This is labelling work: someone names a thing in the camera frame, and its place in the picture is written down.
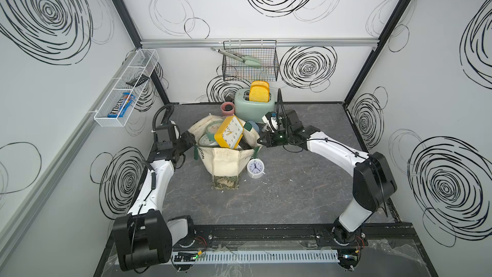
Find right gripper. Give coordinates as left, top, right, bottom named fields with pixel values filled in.
left=258, top=130, right=293, bottom=146

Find light blue clock back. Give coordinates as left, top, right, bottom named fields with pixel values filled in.
left=244, top=121, right=260, bottom=133

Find white purple face clock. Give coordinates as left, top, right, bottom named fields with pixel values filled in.
left=247, top=159, right=265, bottom=179

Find cream canvas tote bag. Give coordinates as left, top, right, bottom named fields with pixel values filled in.
left=188, top=115, right=262, bottom=190

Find yellow rectangular clock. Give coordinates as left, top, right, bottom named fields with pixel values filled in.
left=214, top=115, right=243, bottom=150

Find silver twin bell clock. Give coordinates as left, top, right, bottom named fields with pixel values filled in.
left=199, top=134, right=219, bottom=147

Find green round pastel clock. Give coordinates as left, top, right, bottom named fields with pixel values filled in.
left=206, top=121, right=223, bottom=142

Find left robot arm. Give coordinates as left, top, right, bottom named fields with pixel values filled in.
left=112, top=121, right=195, bottom=273

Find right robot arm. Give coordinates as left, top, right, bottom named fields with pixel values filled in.
left=257, top=110, right=397, bottom=246

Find mint green toaster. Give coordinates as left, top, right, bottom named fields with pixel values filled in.
left=233, top=88, right=277, bottom=123

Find yellow toast slice front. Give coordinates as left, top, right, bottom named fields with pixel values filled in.
left=249, top=83, right=270, bottom=103

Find yellow toast slice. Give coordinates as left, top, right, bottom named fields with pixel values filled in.
left=249, top=83, right=270, bottom=103
left=251, top=81, right=270, bottom=88

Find yellow toast slice back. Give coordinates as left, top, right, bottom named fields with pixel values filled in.
left=251, top=81, right=270, bottom=88

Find blue candy packet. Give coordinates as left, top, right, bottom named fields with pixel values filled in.
left=107, top=92, right=135, bottom=118

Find pink cup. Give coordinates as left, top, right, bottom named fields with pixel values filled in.
left=220, top=101, right=235, bottom=117

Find black remote control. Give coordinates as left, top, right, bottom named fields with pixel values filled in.
left=126, top=75, right=149, bottom=88

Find mint green tongs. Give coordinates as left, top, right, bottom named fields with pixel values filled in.
left=210, top=47, right=262, bottom=67

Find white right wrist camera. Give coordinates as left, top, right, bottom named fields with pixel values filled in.
left=262, top=112, right=279, bottom=133

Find white wire shelf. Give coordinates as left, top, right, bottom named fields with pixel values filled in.
left=94, top=49, right=159, bottom=128

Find black wire basket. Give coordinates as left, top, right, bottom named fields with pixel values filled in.
left=220, top=39, right=279, bottom=82

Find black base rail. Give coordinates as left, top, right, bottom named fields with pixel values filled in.
left=109, top=222, right=418, bottom=249

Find grey slotted cable duct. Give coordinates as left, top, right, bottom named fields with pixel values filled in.
left=172, top=250, right=340, bottom=265

